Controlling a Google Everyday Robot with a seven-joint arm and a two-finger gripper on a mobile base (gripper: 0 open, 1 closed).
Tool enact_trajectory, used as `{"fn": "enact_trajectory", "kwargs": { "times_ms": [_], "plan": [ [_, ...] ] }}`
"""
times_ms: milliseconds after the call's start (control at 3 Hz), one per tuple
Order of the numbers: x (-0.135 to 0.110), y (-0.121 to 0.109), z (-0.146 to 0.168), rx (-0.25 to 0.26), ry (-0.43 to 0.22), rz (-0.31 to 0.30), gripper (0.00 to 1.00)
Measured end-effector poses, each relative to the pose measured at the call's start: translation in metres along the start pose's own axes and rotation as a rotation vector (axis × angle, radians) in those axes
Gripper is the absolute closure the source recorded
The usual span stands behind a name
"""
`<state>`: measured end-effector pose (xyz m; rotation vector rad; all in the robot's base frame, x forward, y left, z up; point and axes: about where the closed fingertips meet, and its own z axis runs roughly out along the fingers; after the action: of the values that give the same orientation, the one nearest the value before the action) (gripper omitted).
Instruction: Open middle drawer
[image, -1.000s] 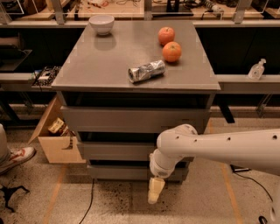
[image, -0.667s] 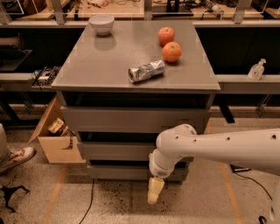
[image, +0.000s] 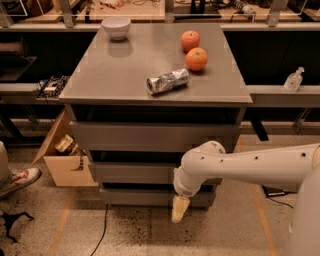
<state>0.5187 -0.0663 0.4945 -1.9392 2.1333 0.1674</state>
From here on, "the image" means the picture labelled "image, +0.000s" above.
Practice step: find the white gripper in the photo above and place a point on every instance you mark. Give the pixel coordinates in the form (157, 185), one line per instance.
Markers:
(183, 189)

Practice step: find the red apple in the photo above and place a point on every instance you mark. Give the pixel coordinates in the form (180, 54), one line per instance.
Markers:
(189, 40)

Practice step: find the black foot pedal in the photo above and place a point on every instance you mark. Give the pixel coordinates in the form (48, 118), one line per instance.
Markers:
(274, 192)

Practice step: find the grey drawer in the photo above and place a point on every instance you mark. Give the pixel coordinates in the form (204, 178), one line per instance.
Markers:
(158, 198)
(136, 173)
(147, 137)

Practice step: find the grey drawer cabinet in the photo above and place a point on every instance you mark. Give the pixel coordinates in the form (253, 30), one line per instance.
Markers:
(109, 85)

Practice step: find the cardboard box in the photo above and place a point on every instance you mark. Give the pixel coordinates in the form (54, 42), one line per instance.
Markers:
(65, 169)

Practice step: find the white ceramic bowl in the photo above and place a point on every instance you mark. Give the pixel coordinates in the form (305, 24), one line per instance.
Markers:
(116, 28)

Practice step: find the snack bag in box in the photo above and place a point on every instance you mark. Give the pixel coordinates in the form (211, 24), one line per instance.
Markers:
(64, 144)

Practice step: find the black white patterned notebook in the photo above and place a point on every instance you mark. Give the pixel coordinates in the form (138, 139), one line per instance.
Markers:
(52, 87)

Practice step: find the grey bottom drawer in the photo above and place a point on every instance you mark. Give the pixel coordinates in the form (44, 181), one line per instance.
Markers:
(158, 198)

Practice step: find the white red sneaker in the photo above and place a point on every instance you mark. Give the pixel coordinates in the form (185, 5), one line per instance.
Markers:
(18, 179)

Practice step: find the black chair base leg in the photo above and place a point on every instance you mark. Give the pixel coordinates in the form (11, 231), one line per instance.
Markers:
(10, 219)

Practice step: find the orange fruit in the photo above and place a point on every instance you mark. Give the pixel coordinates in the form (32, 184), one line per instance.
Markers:
(196, 59)

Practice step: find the crushed silver can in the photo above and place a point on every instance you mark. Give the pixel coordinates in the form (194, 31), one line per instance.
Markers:
(167, 82)

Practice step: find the grey top drawer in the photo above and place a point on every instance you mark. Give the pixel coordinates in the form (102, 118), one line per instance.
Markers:
(147, 137)

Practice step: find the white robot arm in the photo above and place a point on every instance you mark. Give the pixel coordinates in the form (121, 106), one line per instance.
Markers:
(296, 165)

